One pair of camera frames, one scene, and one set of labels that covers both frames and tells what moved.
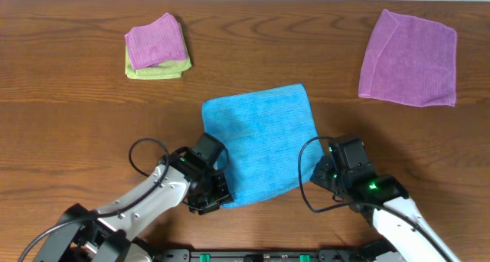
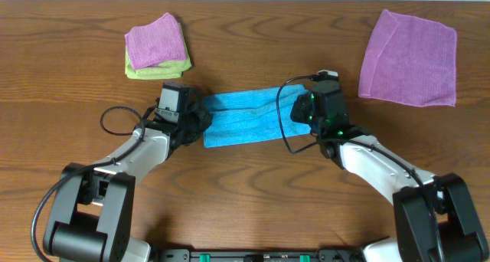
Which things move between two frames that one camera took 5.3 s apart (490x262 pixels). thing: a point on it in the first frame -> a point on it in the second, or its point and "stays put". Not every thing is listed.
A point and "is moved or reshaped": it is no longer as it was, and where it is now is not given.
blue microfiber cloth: (271, 139) is moved or reshaped
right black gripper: (321, 174) -> (301, 109)
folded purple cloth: (161, 41) stays put
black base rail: (262, 255) stays put
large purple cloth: (409, 60) stays put
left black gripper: (219, 189) -> (200, 116)
